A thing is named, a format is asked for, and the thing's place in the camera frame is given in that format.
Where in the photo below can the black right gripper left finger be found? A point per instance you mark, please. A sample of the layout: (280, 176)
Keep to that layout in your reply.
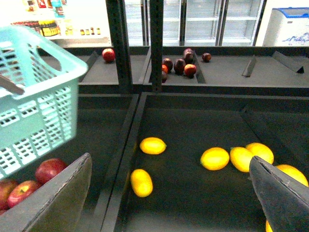
(54, 207)

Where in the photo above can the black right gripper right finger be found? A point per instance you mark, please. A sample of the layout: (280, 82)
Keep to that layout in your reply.
(284, 200)

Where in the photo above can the light blue plastic basket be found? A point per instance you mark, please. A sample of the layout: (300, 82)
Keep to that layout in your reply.
(44, 116)

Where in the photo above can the yellow lemon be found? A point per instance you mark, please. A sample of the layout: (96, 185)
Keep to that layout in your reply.
(153, 146)
(294, 173)
(214, 158)
(241, 158)
(141, 183)
(262, 151)

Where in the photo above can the brown basket handle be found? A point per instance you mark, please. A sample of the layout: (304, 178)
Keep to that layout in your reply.
(10, 86)

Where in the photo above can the red apple front middle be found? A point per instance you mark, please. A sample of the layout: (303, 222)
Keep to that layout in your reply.
(22, 191)

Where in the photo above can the red apple front top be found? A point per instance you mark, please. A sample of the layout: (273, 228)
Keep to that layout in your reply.
(48, 169)

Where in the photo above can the red apple front left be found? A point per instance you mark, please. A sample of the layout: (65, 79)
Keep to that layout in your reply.
(6, 187)

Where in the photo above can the red apple back left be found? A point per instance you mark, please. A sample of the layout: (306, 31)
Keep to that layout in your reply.
(108, 55)

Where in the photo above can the dark red apple back right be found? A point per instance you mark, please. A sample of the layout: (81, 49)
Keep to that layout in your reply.
(206, 57)

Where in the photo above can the dark red apple cluster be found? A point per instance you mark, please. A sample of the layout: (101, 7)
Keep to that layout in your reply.
(182, 66)

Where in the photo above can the white chest freezer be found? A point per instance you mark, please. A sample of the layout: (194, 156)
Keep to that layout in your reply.
(287, 27)

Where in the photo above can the shelf of jars and goods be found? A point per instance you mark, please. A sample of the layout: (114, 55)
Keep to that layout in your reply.
(68, 23)

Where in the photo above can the glass door refrigerator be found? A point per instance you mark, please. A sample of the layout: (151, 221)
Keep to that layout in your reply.
(211, 22)

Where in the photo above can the black metal shelf post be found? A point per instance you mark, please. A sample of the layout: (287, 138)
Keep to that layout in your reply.
(156, 28)

